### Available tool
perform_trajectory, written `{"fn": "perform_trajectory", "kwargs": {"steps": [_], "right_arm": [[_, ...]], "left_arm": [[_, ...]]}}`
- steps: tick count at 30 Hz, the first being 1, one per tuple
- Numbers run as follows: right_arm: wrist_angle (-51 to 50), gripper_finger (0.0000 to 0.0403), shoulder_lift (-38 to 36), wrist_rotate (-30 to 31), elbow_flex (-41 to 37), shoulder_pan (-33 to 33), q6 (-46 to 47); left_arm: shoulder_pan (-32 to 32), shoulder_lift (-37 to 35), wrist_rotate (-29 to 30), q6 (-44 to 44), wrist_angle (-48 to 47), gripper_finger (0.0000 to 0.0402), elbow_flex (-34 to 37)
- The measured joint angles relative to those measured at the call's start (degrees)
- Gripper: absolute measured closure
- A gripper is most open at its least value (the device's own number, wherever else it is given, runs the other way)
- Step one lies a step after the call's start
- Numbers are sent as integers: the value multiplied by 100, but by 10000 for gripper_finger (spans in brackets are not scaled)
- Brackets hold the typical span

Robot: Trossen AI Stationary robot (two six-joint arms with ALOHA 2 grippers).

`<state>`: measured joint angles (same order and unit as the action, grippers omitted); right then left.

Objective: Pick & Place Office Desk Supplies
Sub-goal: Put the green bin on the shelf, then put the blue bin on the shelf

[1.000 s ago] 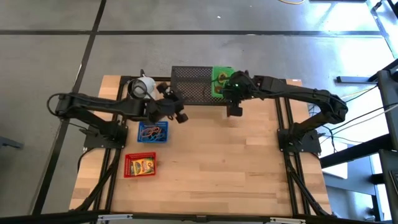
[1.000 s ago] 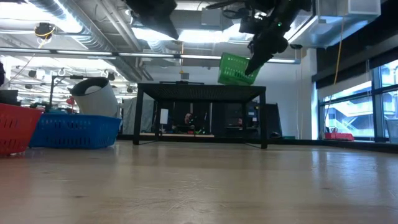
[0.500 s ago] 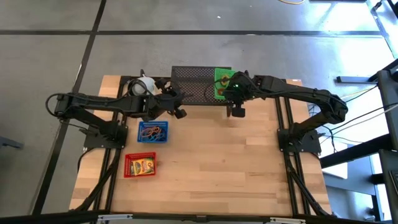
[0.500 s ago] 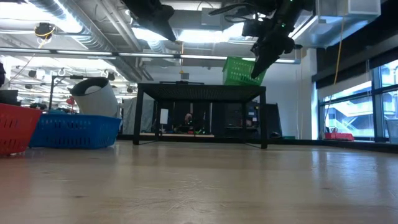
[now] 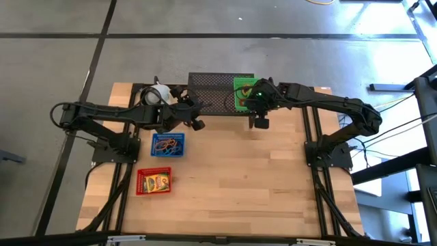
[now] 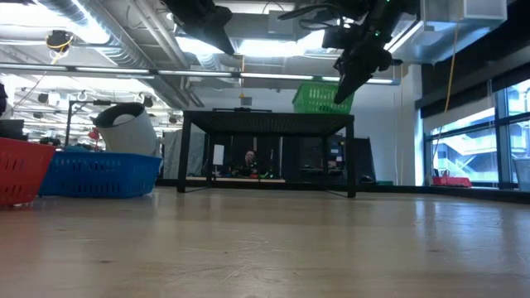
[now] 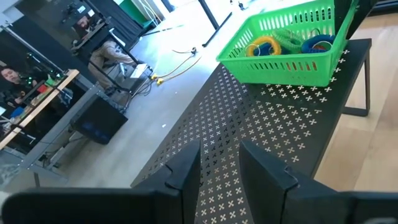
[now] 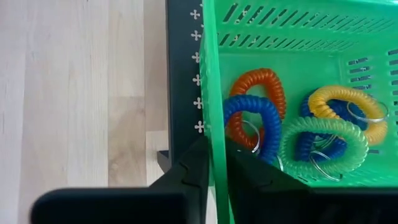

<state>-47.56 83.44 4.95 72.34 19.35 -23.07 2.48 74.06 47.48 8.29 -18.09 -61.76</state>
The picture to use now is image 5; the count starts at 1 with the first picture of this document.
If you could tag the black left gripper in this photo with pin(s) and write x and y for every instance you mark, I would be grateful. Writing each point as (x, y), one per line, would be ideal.
(182, 111)

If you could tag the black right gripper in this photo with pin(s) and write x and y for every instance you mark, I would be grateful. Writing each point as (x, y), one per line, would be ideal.
(263, 99)

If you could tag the red coil wristband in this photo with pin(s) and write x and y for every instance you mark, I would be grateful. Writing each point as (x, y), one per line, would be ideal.
(242, 102)

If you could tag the green plastic basket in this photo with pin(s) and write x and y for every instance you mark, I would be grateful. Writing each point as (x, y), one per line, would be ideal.
(240, 83)

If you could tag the yellow green crayon box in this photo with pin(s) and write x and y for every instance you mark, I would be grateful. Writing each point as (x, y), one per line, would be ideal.
(156, 183)

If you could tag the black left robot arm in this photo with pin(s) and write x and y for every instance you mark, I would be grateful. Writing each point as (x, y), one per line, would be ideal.
(102, 114)

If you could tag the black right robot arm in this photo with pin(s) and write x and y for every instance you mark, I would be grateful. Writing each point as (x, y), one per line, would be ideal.
(334, 104)

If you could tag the black desk foot bar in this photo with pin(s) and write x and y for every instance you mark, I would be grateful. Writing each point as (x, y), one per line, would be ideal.
(392, 87)

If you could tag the white cylindrical cup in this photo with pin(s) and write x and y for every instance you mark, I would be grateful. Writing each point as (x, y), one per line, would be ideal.
(158, 94)

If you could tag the black mesh shelf riser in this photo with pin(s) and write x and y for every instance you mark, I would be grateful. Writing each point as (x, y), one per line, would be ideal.
(211, 89)

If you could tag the blue plastic basket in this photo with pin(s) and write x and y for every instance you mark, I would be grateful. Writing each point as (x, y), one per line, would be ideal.
(155, 152)

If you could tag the red plastic basket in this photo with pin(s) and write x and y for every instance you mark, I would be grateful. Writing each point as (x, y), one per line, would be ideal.
(140, 172)

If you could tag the black gantry beam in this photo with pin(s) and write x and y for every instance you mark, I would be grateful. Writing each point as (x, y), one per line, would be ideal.
(218, 241)

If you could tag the grey chair base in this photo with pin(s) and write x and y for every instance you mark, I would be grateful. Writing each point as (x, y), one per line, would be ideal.
(13, 158)

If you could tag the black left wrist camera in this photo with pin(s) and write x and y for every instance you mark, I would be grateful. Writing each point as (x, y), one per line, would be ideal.
(198, 124)

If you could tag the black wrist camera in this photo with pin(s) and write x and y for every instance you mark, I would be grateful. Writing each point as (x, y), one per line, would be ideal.
(261, 122)
(198, 124)

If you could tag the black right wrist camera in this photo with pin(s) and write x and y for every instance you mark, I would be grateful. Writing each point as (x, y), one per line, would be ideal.
(261, 122)

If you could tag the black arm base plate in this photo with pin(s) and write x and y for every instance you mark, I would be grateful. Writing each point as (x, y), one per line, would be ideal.
(343, 162)
(102, 158)

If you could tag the silver metal bracket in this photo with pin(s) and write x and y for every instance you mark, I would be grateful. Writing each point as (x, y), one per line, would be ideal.
(126, 238)
(315, 242)

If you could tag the black desk frame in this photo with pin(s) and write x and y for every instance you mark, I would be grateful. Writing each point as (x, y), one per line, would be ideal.
(426, 112)

